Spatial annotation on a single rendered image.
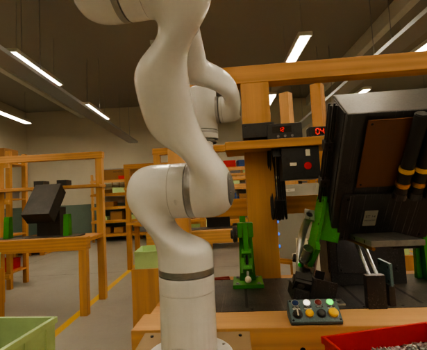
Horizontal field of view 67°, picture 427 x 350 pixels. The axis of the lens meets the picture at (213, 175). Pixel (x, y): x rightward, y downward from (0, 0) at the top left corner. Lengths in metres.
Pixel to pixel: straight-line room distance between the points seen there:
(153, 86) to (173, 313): 0.44
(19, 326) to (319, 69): 1.60
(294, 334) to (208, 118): 0.68
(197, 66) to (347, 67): 1.09
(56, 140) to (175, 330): 12.15
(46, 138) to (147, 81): 12.33
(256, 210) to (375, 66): 0.91
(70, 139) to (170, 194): 11.89
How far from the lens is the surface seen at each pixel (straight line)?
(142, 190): 0.68
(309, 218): 1.33
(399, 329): 1.08
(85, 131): 12.35
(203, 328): 0.72
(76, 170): 12.29
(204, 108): 0.93
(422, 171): 1.17
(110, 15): 0.61
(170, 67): 0.58
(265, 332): 1.07
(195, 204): 0.65
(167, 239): 0.67
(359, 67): 1.81
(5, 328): 1.25
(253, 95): 1.67
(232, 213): 1.69
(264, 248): 1.62
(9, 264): 6.17
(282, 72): 1.72
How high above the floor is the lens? 1.29
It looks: 4 degrees up
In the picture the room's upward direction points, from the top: 3 degrees counter-clockwise
